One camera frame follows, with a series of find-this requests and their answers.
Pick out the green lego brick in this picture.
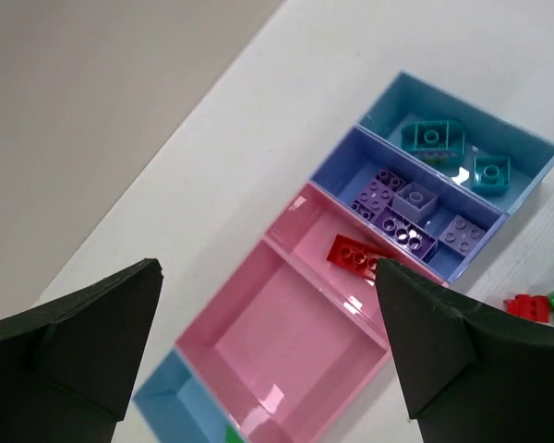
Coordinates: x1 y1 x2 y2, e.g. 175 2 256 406
225 426 245 443

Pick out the lilac square lego brick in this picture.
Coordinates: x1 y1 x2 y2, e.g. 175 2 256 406
391 182 439 223

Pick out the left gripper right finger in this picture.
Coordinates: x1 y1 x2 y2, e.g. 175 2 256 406
376 258 554 442

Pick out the purple blue bin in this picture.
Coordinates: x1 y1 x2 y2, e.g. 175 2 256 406
312 127 507 283

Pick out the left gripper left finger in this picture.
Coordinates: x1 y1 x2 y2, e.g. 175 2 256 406
0 258 163 442

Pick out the large pink bin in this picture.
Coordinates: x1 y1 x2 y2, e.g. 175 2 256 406
176 241 391 442

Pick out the light blue bin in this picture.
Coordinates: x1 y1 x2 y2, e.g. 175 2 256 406
359 72 554 214
133 347 249 442

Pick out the small pink bin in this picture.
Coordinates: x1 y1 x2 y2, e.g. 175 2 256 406
266 183 441 329

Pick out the multicolour lego chain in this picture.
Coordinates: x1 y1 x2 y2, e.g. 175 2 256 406
502 285 554 329

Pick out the dark purple lego brick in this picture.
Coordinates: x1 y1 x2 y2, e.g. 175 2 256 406
373 207 438 262

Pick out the red lego plate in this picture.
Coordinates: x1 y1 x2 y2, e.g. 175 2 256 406
326 234 393 281

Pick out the right light blue bin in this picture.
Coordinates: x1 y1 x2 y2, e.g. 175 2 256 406
359 72 554 214

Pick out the purple lego plate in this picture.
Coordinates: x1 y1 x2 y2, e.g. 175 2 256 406
351 168 406 222

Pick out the left light blue bin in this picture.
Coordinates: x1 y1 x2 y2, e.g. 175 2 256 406
133 347 249 442

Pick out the lilac flat lego plate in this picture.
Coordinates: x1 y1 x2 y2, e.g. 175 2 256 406
439 215 487 257

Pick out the teal rounded lego brick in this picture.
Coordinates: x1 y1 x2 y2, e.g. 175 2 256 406
401 120 465 166

